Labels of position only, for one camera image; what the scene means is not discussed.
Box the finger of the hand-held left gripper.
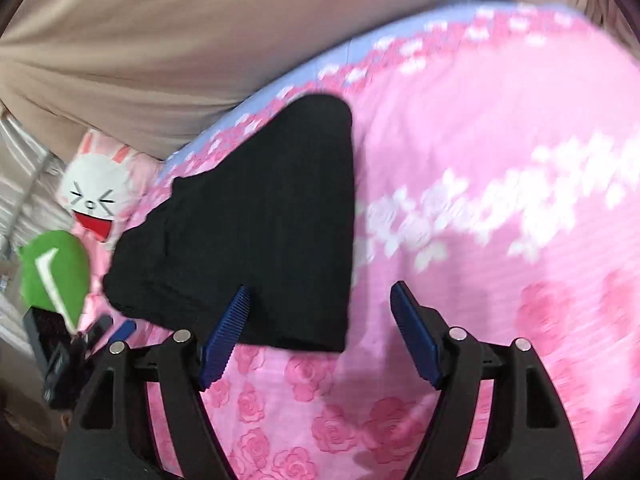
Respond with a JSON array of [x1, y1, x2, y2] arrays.
[[84, 315, 114, 349], [107, 320, 137, 344]]

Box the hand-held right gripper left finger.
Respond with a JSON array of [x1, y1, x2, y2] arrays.
[[55, 285, 251, 480]]

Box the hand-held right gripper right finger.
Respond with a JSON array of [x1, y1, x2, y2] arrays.
[[390, 281, 586, 480]]

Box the black pants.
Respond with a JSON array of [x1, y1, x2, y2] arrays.
[[102, 92, 357, 353]]

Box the plain pink cloth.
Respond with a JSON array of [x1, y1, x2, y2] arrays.
[[75, 232, 123, 331]]

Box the bunny face pillow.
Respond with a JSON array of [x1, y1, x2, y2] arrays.
[[57, 129, 163, 246]]

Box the white satin curtain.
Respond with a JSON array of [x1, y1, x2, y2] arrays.
[[0, 107, 76, 361]]

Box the pink floral bedsheet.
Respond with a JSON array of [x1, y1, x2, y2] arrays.
[[70, 0, 638, 480]]

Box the beige cloth cover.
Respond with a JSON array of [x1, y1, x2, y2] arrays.
[[0, 0, 626, 163]]

